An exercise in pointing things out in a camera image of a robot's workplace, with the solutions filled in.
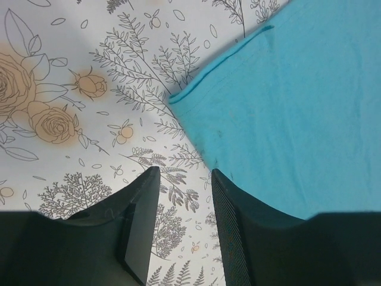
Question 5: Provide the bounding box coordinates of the teal t shirt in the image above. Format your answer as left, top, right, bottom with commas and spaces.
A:
168, 1, 380, 219

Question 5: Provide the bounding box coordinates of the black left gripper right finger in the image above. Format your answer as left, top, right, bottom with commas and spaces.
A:
211, 169, 380, 285

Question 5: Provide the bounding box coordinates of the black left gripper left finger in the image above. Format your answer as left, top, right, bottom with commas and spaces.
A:
1, 167, 160, 285

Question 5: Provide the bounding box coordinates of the floral table cloth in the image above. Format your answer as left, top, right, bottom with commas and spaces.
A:
1, 1, 286, 285

